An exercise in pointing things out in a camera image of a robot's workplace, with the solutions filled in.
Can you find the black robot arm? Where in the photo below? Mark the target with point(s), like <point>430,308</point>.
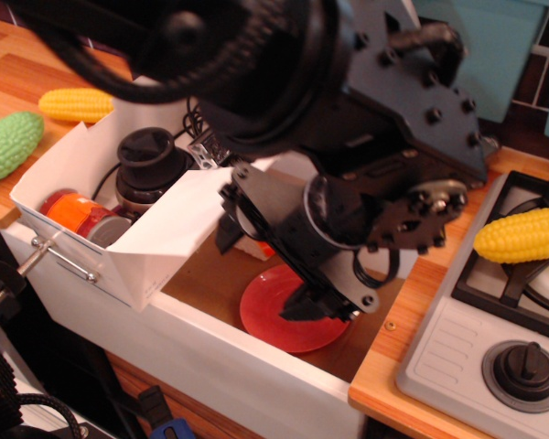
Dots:
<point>349,131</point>

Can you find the yellow toy corn right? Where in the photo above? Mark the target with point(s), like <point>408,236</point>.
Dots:
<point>516,238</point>

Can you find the red plastic plate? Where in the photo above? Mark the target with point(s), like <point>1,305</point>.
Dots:
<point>260,309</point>

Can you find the yellow toy corn left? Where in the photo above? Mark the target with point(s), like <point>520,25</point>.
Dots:
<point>86,105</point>

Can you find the white cardboard mask box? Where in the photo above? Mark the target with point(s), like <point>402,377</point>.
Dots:
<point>159,241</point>

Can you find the black stove knob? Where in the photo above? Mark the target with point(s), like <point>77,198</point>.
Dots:
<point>517,374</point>

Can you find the orange labelled can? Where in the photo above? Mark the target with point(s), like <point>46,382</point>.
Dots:
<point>85,217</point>

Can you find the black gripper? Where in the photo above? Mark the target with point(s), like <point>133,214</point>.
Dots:
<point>266,208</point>

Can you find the grey toy stove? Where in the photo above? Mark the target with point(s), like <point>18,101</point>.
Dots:
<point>478,305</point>

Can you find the blue black clamp handle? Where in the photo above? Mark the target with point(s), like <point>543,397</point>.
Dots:
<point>161,420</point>

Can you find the white toy sink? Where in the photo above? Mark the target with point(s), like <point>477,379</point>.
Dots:
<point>258,386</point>

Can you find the teal cabinet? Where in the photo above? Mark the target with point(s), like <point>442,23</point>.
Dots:
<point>500,36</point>

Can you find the salmon sushi toy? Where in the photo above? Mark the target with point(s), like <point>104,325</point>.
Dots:
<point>258,249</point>

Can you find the black 3d mouse device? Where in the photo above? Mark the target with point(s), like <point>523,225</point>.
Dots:
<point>149,165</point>

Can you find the yellow toy corn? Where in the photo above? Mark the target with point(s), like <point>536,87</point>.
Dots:
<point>86,105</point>
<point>516,238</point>

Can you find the green toy bitter gourd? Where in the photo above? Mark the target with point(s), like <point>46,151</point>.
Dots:
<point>20,134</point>

